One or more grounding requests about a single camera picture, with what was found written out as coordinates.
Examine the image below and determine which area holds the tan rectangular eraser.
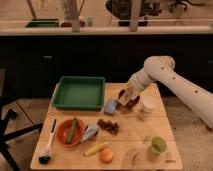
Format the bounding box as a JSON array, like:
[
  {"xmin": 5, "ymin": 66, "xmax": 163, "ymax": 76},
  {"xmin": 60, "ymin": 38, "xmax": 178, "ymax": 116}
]
[{"xmin": 119, "ymin": 90, "xmax": 133, "ymax": 106}]

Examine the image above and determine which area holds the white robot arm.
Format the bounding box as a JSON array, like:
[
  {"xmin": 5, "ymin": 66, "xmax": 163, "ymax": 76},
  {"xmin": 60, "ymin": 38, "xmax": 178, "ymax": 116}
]
[{"xmin": 120, "ymin": 56, "xmax": 213, "ymax": 128}]

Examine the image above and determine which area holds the dark brown bowl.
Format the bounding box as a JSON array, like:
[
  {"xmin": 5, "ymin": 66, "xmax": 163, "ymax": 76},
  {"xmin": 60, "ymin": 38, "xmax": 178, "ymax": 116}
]
[{"xmin": 118, "ymin": 89, "xmax": 140, "ymax": 108}]

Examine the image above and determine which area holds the white paper cup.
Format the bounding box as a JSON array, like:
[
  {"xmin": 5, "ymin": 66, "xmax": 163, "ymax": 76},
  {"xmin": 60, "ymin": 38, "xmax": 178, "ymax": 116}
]
[{"xmin": 140, "ymin": 97, "xmax": 155, "ymax": 114}]

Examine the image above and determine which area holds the blue sponge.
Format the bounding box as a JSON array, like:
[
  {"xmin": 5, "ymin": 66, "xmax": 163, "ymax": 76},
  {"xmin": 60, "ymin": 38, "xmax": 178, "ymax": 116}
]
[{"xmin": 104, "ymin": 99, "xmax": 118, "ymax": 115}]

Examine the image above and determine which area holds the bunch of dark grapes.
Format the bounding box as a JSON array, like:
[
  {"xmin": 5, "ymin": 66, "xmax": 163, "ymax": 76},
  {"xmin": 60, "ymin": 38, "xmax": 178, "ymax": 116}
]
[{"xmin": 97, "ymin": 119, "xmax": 119, "ymax": 135}]

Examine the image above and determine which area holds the wooden table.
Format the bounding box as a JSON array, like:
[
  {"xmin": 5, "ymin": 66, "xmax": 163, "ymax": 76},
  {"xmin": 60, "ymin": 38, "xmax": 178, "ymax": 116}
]
[{"xmin": 30, "ymin": 84, "xmax": 183, "ymax": 171}]

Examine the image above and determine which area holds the green plastic tray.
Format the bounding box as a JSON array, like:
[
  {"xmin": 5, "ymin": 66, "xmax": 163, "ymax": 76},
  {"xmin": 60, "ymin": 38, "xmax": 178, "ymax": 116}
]
[{"xmin": 52, "ymin": 76, "xmax": 105, "ymax": 111}]

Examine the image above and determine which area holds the green plastic cup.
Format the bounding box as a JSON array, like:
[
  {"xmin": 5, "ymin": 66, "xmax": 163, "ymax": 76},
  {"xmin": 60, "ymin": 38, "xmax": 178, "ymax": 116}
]
[{"xmin": 150, "ymin": 137, "xmax": 167, "ymax": 155}]

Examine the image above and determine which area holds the yellow corn cob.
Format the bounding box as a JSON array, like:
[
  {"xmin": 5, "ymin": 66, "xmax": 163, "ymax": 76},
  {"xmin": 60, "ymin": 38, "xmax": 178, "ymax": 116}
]
[{"xmin": 84, "ymin": 142, "xmax": 108, "ymax": 156}]

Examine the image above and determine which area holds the green cucumber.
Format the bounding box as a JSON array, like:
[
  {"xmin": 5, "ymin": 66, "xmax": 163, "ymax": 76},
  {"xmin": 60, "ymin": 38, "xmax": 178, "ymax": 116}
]
[{"xmin": 66, "ymin": 117, "xmax": 77, "ymax": 144}]

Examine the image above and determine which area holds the orange fruit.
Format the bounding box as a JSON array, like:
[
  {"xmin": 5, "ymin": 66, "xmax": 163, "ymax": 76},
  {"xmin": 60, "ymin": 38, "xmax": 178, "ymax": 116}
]
[{"xmin": 99, "ymin": 148, "xmax": 114, "ymax": 163}]

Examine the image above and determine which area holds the orange plastic bowl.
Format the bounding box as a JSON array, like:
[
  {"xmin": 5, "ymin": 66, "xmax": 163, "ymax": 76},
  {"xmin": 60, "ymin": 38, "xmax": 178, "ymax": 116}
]
[{"xmin": 56, "ymin": 119, "xmax": 85, "ymax": 147}]

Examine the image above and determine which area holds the background blue cup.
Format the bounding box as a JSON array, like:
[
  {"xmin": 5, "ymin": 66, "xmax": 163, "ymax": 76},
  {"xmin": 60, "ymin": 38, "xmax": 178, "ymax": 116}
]
[{"xmin": 86, "ymin": 17, "xmax": 94, "ymax": 27}]

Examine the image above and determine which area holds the white black dish brush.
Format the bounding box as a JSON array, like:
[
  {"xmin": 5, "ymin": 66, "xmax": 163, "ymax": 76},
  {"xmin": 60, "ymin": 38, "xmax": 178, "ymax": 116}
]
[{"xmin": 38, "ymin": 120, "xmax": 57, "ymax": 165}]

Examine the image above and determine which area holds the background green tray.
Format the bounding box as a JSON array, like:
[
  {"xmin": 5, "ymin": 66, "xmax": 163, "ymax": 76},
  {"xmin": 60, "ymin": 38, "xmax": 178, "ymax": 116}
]
[{"xmin": 26, "ymin": 18, "xmax": 59, "ymax": 28}]

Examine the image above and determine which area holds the black office chair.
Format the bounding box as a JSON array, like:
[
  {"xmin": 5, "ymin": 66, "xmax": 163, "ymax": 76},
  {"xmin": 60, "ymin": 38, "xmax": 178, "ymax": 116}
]
[{"xmin": 0, "ymin": 68, "xmax": 44, "ymax": 171}]

